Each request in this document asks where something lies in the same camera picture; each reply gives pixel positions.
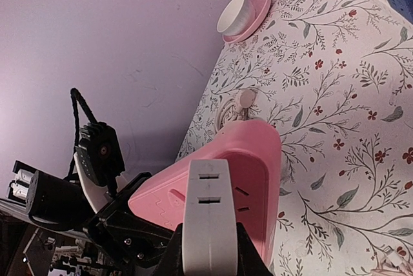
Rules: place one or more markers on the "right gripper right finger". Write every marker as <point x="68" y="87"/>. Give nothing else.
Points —
<point x="249" y="262"/>

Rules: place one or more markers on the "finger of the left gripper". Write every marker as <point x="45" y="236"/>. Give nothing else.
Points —
<point x="119" y="203"/>
<point x="129" y="240"/>

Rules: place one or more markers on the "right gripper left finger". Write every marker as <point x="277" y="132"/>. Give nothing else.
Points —
<point x="171" y="263"/>

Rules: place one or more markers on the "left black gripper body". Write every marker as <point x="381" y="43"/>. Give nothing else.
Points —
<point x="47" y="201"/>

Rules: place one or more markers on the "white plug adapter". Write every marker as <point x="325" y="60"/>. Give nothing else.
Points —
<point x="209" y="240"/>

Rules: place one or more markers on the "pink power strip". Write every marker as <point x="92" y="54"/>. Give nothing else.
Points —
<point x="253" y="151"/>

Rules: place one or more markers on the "white charger with cable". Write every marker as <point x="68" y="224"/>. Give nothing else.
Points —
<point x="392" y="264"/>

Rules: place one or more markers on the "round pink socket with cord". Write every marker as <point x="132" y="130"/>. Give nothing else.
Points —
<point x="235" y="108"/>

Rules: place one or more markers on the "floral table cloth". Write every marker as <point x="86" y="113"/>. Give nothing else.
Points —
<point x="334" y="77"/>

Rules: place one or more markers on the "white bowl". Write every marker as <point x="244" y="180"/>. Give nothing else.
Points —
<point x="237" y="16"/>

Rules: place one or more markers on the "pink plate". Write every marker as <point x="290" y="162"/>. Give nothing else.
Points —
<point x="261" y="8"/>

